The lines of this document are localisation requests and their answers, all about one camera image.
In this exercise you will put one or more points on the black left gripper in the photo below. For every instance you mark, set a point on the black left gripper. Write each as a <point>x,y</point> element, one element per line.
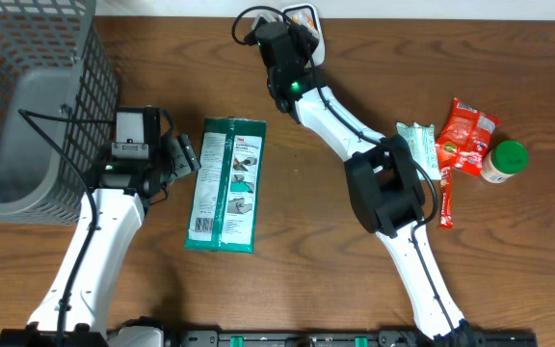
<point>183,152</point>

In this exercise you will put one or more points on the grey plastic mesh basket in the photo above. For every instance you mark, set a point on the grey plastic mesh basket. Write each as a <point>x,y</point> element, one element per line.
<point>58,99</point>

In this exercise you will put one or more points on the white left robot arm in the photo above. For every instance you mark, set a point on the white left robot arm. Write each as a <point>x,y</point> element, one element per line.
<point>74,312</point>

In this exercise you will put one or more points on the green glove package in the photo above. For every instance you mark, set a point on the green glove package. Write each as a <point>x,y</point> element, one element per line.
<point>223,215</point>

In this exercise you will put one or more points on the teal tissue pack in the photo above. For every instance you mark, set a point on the teal tissue pack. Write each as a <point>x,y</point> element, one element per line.
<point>422,144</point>

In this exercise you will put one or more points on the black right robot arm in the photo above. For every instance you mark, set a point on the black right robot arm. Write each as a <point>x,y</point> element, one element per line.
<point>385,184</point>

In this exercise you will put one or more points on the orange tissue pack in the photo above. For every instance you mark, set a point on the orange tissue pack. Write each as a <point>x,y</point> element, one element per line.
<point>305,20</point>

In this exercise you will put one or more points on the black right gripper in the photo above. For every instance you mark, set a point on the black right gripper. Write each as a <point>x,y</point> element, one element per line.
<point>307,37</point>

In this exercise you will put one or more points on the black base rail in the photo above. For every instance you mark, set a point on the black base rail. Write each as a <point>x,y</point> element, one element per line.
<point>282,338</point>

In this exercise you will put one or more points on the white barcode scanner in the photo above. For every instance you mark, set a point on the white barcode scanner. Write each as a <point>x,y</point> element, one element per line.
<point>311,10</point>

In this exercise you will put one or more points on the red stick sachet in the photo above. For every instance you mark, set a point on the red stick sachet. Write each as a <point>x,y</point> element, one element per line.
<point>446,220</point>

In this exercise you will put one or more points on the green lid spice jar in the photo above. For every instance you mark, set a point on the green lid spice jar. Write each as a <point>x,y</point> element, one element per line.
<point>504,161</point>

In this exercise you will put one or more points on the orange snack bag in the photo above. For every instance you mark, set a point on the orange snack bag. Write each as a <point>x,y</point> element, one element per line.
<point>464,141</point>

